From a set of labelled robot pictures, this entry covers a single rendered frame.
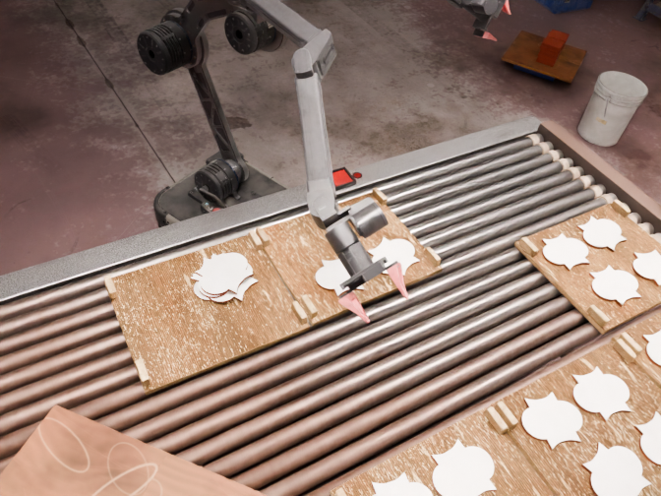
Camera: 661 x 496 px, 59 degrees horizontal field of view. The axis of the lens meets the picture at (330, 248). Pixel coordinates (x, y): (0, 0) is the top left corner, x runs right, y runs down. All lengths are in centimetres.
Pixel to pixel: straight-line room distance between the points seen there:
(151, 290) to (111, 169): 190
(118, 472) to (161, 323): 42
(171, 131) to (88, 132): 46
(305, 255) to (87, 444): 73
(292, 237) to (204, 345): 42
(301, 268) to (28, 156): 229
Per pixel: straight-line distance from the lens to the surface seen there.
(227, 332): 145
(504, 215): 190
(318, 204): 122
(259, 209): 176
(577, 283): 176
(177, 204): 278
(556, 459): 143
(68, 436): 126
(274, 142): 351
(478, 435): 139
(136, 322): 150
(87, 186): 332
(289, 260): 159
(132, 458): 121
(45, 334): 156
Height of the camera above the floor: 213
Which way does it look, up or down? 47 degrees down
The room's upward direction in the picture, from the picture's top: 7 degrees clockwise
